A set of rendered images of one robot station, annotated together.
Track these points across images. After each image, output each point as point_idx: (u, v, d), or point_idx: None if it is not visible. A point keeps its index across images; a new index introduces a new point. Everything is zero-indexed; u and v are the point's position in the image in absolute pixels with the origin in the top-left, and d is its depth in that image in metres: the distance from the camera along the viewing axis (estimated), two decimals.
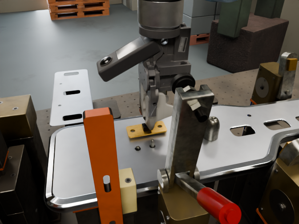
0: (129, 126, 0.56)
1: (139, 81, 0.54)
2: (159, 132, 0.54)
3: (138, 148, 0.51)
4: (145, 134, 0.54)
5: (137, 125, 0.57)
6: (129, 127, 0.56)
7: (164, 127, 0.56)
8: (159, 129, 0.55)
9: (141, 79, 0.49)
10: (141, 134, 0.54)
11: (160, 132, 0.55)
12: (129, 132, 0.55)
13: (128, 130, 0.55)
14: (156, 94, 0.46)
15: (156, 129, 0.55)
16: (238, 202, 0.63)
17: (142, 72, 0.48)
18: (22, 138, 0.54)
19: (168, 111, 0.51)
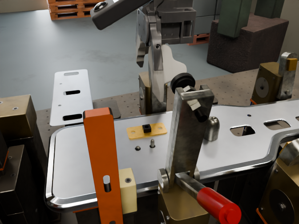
0: (129, 127, 0.56)
1: (136, 26, 0.49)
2: (159, 133, 0.55)
3: (138, 148, 0.51)
4: (146, 135, 0.54)
5: (137, 126, 0.57)
6: (130, 128, 0.56)
7: (164, 129, 0.56)
8: (159, 131, 0.55)
9: (140, 31, 0.44)
10: (142, 135, 0.54)
11: (160, 134, 0.55)
12: (130, 133, 0.55)
13: (128, 131, 0.55)
14: (158, 34, 0.40)
15: (157, 131, 0.55)
16: (238, 202, 0.63)
17: (141, 22, 0.43)
18: (22, 138, 0.54)
19: (178, 69, 0.43)
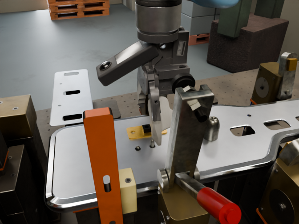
0: (129, 127, 0.56)
1: (137, 74, 0.54)
2: None
3: (138, 148, 0.51)
4: (146, 135, 0.54)
5: (137, 126, 0.57)
6: (130, 128, 0.56)
7: (164, 129, 0.56)
8: None
9: (141, 82, 0.50)
10: (142, 135, 0.54)
11: None
12: (130, 133, 0.55)
13: (128, 131, 0.55)
14: (156, 91, 0.45)
15: None
16: (238, 202, 0.63)
17: (141, 75, 0.48)
18: (22, 138, 0.54)
19: None
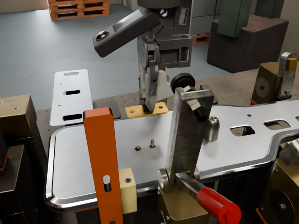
0: (128, 107, 0.53)
1: (138, 60, 0.51)
2: (159, 112, 0.52)
3: (138, 148, 0.51)
4: (145, 114, 0.51)
5: (136, 106, 0.54)
6: (129, 108, 0.53)
7: (166, 108, 0.53)
8: (159, 110, 0.52)
9: (140, 56, 0.47)
10: (141, 114, 0.51)
11: (161, 113, 0.52)
12: (129, 112, 0.52)
13: (127, 110, 0.52)
14: (156, 70, 0.43)
15: (157, 110, 0.52)
16: (238, 202, 0.63)
17: (141, 48, 0.45)
18: (22, 138, 0.54)
19: (169, 90, 0.49)
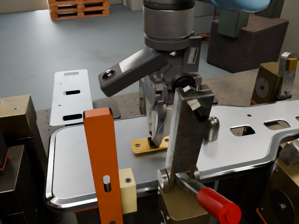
0: (133, 140, 0.52)
1: (144, 94, 0.50)
2: (166, 146, 0.50)
3: None
4: (151, 149, 0.50)
5: (142, 138, 0.52)
6: (134, 141, 0.52)
7: None
8: (166, 144, 0.51)
9: (147, 92, 0.45)
10: (147, 149, 0.50)
11: None
12: (134, 146, 0.50)
13: (133, 145, 0.51)
14: (163, 110, 0.42)
15: (163, 144, 0.51)
16: (238, 202, 0.63)
17: (148, 85, 0.44)
18: (22, 138, 0.54)
19: None
